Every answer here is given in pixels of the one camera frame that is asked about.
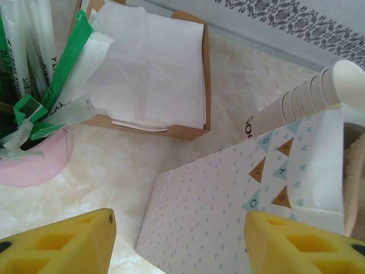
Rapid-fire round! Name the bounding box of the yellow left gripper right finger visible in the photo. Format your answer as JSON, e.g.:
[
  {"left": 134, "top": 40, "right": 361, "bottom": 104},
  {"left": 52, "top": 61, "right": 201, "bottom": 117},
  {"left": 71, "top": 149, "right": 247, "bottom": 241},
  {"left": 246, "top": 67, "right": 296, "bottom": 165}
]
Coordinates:
[{"left": 245, "top": 211, "right": 365, "bottom": 274}]

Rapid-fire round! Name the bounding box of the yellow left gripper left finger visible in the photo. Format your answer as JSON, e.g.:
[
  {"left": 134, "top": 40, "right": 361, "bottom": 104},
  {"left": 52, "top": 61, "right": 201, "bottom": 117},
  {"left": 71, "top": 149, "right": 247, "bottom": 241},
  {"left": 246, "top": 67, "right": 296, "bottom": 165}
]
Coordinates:
[{"left": 0, "top": 208, "right": 117, "bottom": 274}]

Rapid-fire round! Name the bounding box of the animal print paper gift bag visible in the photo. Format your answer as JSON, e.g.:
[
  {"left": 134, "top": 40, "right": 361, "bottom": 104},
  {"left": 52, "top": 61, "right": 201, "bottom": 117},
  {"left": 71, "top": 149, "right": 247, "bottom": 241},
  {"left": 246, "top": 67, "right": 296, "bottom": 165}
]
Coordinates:
[{"left": 136, "top": 106, "right": 347, "bottom": 274}]

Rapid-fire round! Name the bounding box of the pink straw holder cup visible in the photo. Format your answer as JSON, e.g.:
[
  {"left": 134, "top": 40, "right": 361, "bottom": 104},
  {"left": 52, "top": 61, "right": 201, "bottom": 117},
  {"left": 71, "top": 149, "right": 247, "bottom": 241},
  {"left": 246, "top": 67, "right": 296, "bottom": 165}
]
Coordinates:
[{"left": 0, "top": 125, "right": 75, "bottom": 188}]

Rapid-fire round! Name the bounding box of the brown cardboard cup carrier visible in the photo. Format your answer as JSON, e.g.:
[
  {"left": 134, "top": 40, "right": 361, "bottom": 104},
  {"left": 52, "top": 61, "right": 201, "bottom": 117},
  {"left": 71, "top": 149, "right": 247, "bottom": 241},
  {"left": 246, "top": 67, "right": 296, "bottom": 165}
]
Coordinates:
[{"left": 343, "top": 122, "right": 365, "bottom": 237}]

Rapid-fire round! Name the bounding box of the green wrapped straw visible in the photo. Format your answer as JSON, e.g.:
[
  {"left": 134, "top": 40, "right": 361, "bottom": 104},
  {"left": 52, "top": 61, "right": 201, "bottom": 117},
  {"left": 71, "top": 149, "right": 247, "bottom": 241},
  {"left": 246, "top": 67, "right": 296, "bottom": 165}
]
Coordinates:
[
  {"left": 13, "top": 95, "right": 48, "bottom": 140},
  {"left": 42, "top": 7, "right": 100, "bottom": 108}
]

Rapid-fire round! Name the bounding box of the brown cardboard napkin box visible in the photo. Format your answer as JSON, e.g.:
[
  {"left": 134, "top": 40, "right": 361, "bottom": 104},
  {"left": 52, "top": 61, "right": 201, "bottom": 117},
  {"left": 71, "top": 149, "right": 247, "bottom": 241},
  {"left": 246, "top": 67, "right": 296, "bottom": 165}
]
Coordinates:
[{"left": 71, "top": 0, "right": 212, "bottom": 142}]

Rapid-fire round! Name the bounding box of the stack of white paper cups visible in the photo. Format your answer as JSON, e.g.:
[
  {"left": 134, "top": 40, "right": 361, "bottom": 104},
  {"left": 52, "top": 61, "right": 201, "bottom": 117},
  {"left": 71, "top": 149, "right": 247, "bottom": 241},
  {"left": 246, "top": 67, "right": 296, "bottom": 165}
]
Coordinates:
[{"left": 244, "top": 59, "right": 365, "bottom": 140}]

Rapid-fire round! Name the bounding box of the white paper napkin stack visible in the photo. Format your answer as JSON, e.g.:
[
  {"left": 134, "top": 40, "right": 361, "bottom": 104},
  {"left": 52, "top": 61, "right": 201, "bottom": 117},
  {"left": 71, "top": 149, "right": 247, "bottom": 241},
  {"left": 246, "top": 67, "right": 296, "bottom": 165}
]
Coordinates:
[{"left": 74, "top": 5, "right": 206, "bottom": 134}]

